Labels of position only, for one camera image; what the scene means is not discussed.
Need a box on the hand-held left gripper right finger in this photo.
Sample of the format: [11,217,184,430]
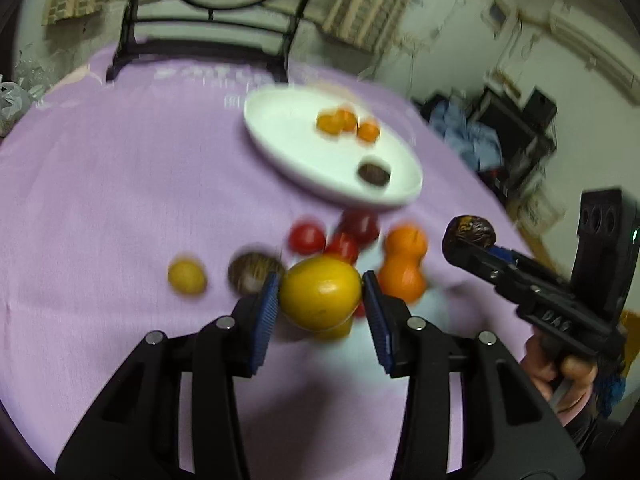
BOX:
[361,270,586,480]

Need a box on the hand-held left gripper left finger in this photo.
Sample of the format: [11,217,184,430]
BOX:
[55,272,281,480]

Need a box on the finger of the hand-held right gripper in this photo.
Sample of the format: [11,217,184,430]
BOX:
[442,242,576,313]
[487,246,576,298]

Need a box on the brown water chestnut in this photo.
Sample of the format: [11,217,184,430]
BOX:
[441,215,497,261]
[356,157,392,188]

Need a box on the mandarin orange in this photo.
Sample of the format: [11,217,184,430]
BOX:
[376,255,428,303]
[384,225,430,261]

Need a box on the brown passion fruit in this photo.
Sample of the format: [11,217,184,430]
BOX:
[227,252,287,296]

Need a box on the golden cherry tomato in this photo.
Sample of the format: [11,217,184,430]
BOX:
[279,255,363,333]

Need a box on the yellow cherry tomato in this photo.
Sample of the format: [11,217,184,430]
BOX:
[166,257,208,297]

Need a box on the dark red cherry tomato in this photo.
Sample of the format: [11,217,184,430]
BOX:
[339,208,381,248]

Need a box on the white oval plate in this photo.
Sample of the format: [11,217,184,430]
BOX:
[242,85,425,209]

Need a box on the person's right forearm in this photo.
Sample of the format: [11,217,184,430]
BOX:
[547,390,626,461]

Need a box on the person's right hand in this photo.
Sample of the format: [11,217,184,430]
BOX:
[520,332,598,403]

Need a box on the blue cloth pile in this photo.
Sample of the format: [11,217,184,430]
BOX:
[430,97,503,171]

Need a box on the black cabinet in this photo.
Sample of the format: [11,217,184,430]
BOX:
[470,87,558,201]

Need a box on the purple printed tablecloth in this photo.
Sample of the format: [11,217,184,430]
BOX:
[0,37,556,476]

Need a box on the white air conditioner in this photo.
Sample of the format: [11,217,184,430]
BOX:
[547,0,640,88]

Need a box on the white plastic bag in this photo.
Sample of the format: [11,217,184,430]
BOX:
[0,77,36,136]

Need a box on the clear plastic wrapping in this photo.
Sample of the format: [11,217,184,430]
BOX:
[15,45,48,91]

